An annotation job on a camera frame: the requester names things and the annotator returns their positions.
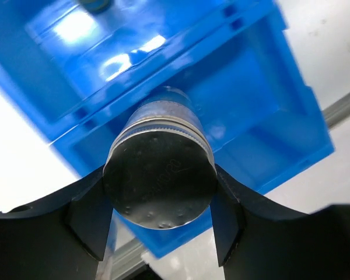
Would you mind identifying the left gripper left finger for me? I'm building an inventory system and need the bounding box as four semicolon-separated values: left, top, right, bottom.
0;167;113;279

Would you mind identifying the silver-lid bead jar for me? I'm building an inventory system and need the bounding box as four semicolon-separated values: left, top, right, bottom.
103;86;217;230

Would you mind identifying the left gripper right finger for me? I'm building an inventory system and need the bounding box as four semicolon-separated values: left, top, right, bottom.
211;167;350;279

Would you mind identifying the blue three-compartment plastic bin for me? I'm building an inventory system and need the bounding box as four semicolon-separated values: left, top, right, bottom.
0;0;336;259

